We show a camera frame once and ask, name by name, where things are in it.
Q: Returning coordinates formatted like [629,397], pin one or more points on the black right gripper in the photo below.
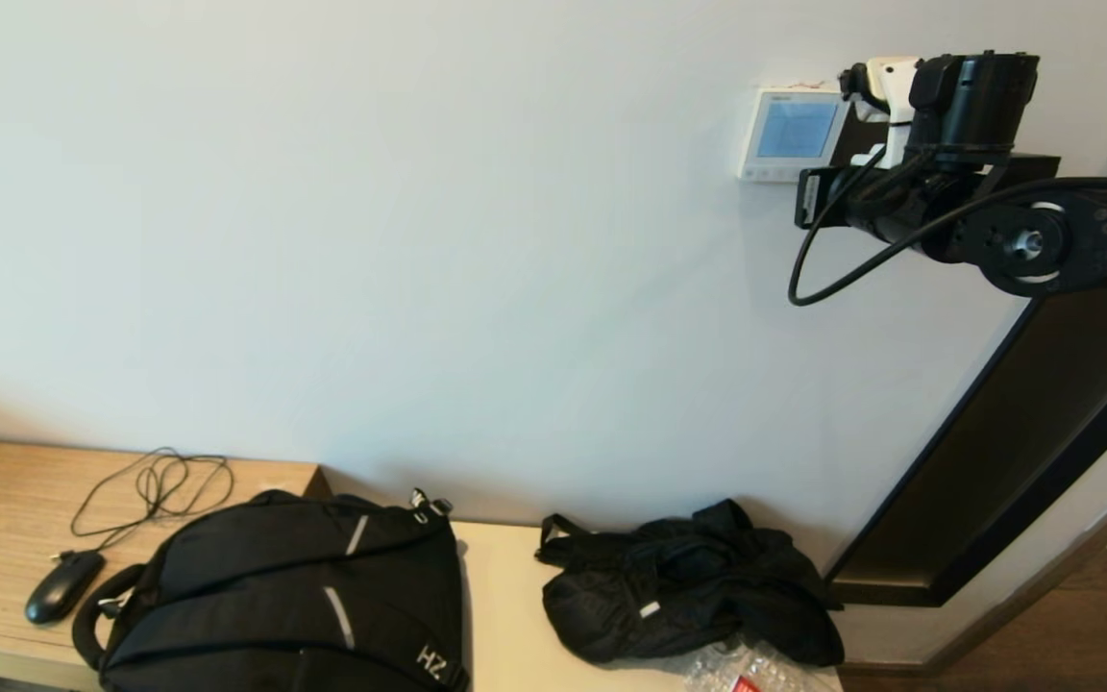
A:
[827,197]

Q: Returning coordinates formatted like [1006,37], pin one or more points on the white wall thermostat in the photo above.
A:
[789,130]

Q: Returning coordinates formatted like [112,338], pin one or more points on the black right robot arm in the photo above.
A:
[1024,240]

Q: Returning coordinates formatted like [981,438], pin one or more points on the small crumpled black bag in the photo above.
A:
[669,586]

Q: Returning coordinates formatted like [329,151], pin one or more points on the clear plastic bottle red label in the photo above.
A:
[736,673]

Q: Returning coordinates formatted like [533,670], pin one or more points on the cream low bench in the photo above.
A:
[505,615]

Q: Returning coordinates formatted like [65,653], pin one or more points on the large black backpack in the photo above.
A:
[275,577]

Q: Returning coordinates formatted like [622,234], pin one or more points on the black computer mouse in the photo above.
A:
[63,588]

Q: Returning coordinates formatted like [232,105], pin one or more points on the light wooden desk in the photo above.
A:
[6,509]

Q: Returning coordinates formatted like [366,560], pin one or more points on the dark brown wall switch plate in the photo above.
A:
[856,139]

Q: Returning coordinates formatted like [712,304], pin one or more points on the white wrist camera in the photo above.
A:
[895,86]

